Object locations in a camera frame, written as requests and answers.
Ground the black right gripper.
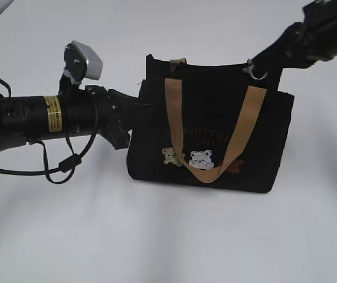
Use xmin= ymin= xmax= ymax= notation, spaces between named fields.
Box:
xmin=251 ymin=22 xmax=328 ymax=71

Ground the black canvas bear tote bag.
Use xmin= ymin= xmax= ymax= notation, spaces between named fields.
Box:
xmin=126 ymin=55 xmax=294 ymax=193

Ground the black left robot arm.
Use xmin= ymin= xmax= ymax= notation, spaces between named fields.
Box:
xmin=0 ymin=85 xmax=158 ymax=152

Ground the black camera cable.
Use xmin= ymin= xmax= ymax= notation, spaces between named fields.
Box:
xmin=0 ymin=71 xmax=99 ymax=185

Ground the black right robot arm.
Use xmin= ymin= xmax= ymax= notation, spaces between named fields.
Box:
xmin=250 ymin=1 xmax=337 ymax=73

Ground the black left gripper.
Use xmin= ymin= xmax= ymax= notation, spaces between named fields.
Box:
xmin=85 ymin=85 xmax=153 ymax=150

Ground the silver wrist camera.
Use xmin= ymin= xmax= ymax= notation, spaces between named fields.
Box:
xmin=59 ymin=41 xmax=103 ymax=93

